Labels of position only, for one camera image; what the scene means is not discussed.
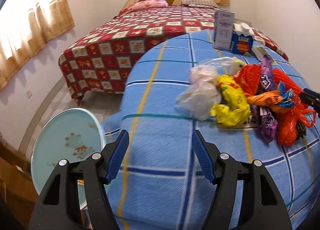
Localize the red plastic bag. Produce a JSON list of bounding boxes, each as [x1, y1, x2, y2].
[[273, 68, 317, 146]]

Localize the orange and blue wrapper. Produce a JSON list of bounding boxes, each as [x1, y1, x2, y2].
[[233, 64, 296, 114]]

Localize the clear pinkish plastic bag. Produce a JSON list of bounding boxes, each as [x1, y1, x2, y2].
[[176, 56, 246, 120]]

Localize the brown wooden furniture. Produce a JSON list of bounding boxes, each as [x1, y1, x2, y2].
[[1, 139, 39, 229]]

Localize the purple snack wrapper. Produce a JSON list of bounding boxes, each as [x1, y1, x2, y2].
[[254, 59, 278, 143]]

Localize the small clear snack packet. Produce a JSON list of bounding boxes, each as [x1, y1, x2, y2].
[[252, 45, 271, 62]]

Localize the yellow plastic bag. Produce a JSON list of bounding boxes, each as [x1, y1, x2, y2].
[[210, 74, 251, 127]]

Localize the light blue round tray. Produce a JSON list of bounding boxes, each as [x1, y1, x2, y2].
[[31, 108, 106, 193]]

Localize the blue Look drink carton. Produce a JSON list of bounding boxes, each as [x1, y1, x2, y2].
[[230, 22, 254, 55]]

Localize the blue plaid bedsheet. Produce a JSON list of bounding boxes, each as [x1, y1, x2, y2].
[[102, 30, 319, 229]]

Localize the tall white milk carton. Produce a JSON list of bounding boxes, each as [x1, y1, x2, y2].
[[214, 8, 234, 50]]

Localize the striped pillow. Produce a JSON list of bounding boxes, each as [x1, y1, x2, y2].
[[182, 0, 219, 9]]

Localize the red patchwork bedspread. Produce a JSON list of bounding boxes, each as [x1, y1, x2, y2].
[[58, 4, 290, 105]]

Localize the pink pillow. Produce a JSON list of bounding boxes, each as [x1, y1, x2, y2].
[[129, 0, 169, 11]]

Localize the left beige curtain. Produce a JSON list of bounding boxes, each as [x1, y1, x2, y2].
[[1, 0, 74, 88]]

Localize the wall power outlet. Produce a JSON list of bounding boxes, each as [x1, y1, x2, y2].
[[25, 91, 33, 99]]

